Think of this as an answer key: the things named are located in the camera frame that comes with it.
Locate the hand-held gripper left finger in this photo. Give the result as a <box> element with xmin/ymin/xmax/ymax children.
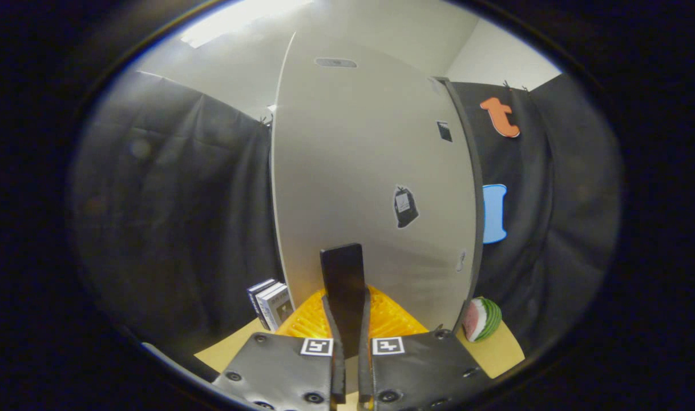
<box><xmin>212</xmin><ymin>245</ymin><xmax>347</xmax><ymax>411</ymax></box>

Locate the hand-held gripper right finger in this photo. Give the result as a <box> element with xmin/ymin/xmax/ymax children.
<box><xmin>344</xmin><ymin>244</ymin><xmax>492</xmax><ymax>411</ymax></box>

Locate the white book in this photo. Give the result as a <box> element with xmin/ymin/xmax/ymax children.
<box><xmin>256</xmin><ymin>283</ymin><xmax>295</xmax><ymax>332</ymax></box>

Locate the dark blue book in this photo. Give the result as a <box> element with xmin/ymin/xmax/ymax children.
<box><xmin>247</xmin><ymin>279</ymin><xmax>277</xmax><ymax>330</ymax></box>

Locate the toy watermelon slice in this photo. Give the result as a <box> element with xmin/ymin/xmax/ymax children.
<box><xmin>462</xmin><ymin>296</ymin><xmax>503</xmax><ymax>343</ymax></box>

